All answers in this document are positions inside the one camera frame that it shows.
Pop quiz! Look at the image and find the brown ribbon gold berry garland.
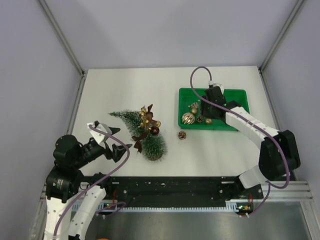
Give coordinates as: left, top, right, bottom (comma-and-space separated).
131, 104, 156, 154

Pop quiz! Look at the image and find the aluminium frame post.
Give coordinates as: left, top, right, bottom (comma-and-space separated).
258, 0, 307, 74
36, 0, 85, 77

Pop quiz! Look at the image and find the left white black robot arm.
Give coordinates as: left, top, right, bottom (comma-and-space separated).
43, 121, 131, 240

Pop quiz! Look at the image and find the grey slotted cable duct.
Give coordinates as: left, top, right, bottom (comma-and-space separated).
72, 201, 253, 213

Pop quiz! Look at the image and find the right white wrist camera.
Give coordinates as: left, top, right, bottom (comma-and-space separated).
208, 80, 225, 94

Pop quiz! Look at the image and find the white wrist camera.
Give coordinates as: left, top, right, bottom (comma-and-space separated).
208, 80, 225, 94
86, 120, 112, 146

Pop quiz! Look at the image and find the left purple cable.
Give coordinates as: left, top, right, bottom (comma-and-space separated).
53, 124, 131, 240

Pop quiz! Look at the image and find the green plastic tray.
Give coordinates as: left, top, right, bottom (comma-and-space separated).
178, 88, 250, 131

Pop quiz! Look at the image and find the gold bell ornament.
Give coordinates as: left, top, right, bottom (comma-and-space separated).
154, 120, 161, 128

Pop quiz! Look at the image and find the small green christmas tree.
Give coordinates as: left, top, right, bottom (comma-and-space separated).
109, 104, 167, 162

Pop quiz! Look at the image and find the pine cone ornament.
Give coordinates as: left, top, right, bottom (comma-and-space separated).
177, 130, 187, 140
196, 115, 204, 123

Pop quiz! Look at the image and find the large silver gold bauble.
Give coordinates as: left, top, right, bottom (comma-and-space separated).
181, 112, 196, 125

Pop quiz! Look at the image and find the right aluminium frame post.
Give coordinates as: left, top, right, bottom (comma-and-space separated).
258, 0, 307, 74

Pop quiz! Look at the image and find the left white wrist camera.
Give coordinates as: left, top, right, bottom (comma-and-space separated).
86, 120, 112, 146

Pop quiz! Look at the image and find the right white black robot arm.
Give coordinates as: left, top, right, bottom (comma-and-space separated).
200, 85, 301, 198

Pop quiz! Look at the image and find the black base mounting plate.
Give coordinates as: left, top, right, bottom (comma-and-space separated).
100, 176, 264, 208

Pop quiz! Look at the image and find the left aluminium frame post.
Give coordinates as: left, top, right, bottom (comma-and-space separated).
36, 0, 85, 77

